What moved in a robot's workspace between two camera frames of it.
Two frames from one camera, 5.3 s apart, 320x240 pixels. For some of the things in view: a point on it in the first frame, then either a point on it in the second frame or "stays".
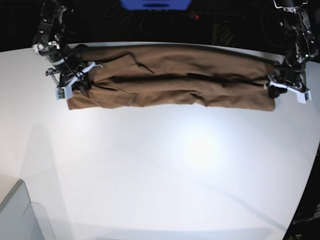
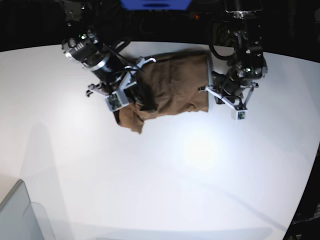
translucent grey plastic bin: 21,219 stays
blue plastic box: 155,5 stays
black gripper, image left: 69,68 → 105,67
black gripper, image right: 291,71 → 229,85
